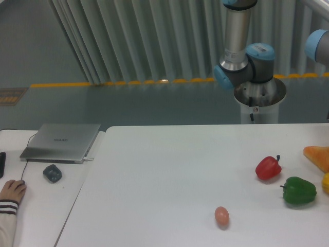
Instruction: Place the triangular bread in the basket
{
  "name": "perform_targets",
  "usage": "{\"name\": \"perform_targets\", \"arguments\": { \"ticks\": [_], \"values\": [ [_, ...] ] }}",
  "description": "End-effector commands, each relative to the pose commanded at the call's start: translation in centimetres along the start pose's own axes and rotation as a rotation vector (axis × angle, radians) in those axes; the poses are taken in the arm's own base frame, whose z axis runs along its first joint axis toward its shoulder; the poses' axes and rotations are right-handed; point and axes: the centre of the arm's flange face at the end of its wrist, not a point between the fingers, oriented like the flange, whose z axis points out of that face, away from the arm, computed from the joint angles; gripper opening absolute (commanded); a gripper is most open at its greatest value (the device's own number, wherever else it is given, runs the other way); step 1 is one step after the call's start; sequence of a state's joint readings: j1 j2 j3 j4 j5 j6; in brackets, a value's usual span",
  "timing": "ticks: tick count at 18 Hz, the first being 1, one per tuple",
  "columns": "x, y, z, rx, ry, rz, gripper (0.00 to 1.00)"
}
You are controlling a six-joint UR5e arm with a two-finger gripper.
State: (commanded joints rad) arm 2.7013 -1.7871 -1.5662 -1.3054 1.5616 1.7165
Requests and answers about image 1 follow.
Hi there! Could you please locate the person's bare hand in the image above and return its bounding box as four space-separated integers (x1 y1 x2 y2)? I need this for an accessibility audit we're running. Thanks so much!
0 180 27 204

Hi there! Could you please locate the orange triangular bread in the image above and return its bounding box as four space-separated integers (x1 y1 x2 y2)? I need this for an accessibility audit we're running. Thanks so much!
303 146 328 173

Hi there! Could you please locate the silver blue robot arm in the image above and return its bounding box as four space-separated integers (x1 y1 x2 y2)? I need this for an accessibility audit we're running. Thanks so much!
213 1 328 89

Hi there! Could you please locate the white striped sleeve forearm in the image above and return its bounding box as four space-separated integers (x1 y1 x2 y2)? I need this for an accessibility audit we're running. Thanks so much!
1 200 19 246

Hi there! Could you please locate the black phone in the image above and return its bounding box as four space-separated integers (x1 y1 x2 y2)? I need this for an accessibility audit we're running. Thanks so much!
0 152 6 178

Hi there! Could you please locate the dark grey earbuds case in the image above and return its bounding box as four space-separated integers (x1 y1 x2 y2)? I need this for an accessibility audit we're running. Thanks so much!
43 164 62 183

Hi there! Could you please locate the silver closed laptop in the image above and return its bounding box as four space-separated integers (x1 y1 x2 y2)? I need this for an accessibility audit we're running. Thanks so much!
20 123 100 164

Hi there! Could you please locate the brown egg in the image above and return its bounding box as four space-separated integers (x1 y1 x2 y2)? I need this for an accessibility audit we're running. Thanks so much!
214 206 230 226

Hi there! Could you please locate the red bell pepper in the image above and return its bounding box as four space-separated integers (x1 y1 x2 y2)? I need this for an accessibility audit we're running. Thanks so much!
255 155 282 181

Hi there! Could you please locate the green bell pepper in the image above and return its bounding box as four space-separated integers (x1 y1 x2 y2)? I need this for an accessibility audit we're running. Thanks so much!
280 177 317 205

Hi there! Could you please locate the yellow bell pepper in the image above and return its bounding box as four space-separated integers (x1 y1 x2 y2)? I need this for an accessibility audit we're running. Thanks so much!
321 173 329 194

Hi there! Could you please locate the grey mouse cable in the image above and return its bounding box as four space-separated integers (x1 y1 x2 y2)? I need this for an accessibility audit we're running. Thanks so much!
19 130 39 182

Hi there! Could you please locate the black base cable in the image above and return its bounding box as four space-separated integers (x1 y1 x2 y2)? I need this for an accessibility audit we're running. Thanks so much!
248 96 255 125

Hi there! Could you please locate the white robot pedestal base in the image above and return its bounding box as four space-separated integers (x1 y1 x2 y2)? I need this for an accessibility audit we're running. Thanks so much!
233 78 287 124

